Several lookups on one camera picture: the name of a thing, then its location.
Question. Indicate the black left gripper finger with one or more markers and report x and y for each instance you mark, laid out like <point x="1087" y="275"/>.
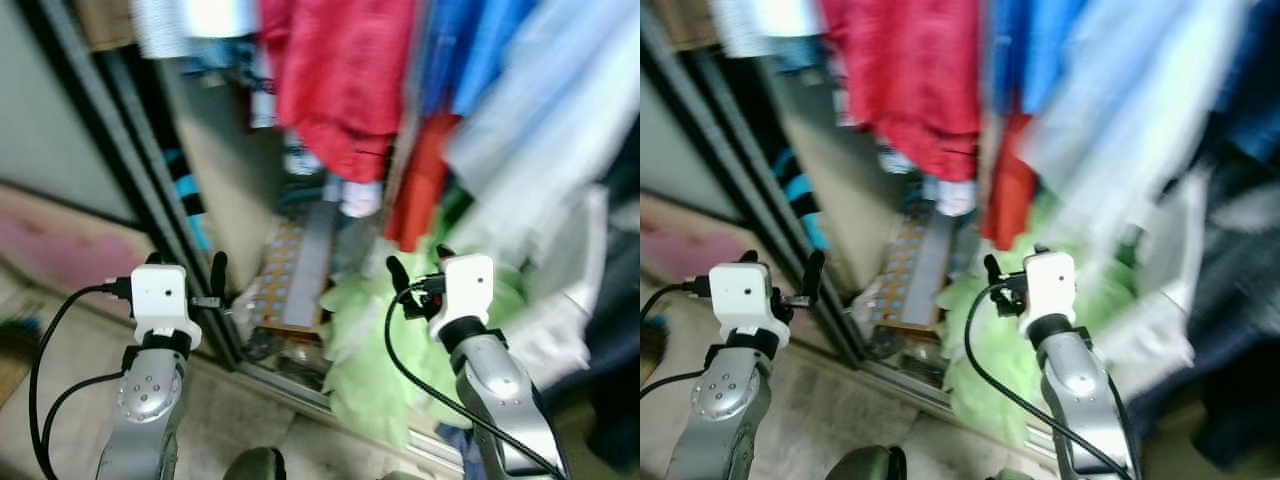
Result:
<point x="218" y="275"/>
<point x="155" y="260"/>
<point x="815" y="273"/>
<point x="748" y="257"/>

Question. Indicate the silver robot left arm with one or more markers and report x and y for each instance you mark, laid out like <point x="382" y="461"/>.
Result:
<point x="725" y="400"/>
<point x="150" y="400"/>

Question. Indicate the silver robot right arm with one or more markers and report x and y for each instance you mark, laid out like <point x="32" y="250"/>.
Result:
<point x="1085" y="390"/>
<point x="495" y="390"/>

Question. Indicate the green fluffy cloth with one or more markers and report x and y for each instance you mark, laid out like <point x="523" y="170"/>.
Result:
<point x="370" y="350"/>
<point x="985" y="340"/>

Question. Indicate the orange-red hanging garment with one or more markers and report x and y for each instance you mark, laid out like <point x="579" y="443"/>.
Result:
<point x="420" y="190"/>
<point x="1005" y="190"/>

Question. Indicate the patterned brown box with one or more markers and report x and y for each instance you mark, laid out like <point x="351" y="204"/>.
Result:
<point x="905" y="270"/>
<point x="290" y="270"/>

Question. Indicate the black garment with cyan stripes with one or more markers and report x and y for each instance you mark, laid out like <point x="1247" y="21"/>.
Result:
<point x="800" y="170"/>
<point x="185" y="170"/>

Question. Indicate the dark navy garment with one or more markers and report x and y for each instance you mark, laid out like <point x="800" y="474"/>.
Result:
<point x="1240" y="330"/>
<point x="615" y="330"/>

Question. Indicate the light blue striped garment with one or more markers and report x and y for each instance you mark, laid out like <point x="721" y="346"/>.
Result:
<point x="1120" y="110"/>
<point x="550" y="120"/>

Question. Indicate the red hanging garment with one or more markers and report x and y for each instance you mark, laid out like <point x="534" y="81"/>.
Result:
<point x="905" y="80"/>
<point x="340" y="80"/>

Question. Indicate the blue hanging garment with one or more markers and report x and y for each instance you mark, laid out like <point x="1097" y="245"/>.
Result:
<point x="1040" y="45"/>
<point x="480" y="45"/>

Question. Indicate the white hanging garment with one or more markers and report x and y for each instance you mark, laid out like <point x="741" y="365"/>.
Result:
<point x="195" y="25"/>
<point x="770" y="25"/>

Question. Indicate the brown cardboard box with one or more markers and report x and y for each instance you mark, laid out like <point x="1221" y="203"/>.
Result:
<point x="100" y="20"/>
<point x="690" y="20"/>

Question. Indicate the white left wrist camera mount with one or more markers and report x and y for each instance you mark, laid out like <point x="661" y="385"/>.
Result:
<point x="160" y="295"/>
<point x="745" y="295"/>

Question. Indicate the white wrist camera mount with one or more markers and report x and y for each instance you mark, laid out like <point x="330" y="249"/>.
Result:
<point x="160" y="295"/>
<point x="1050" y="285"/>
<point x="468" y="285"/>
<point x="745" y="295"/>

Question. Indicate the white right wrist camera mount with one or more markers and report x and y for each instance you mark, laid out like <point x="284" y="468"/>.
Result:
<point x="1050" y="285"/>
<point x="468" y="285"/>

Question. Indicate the black wardrobe door frame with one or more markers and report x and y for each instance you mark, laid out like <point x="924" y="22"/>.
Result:
<point x="120" y="150"/>
<point x="715" y="150"/>

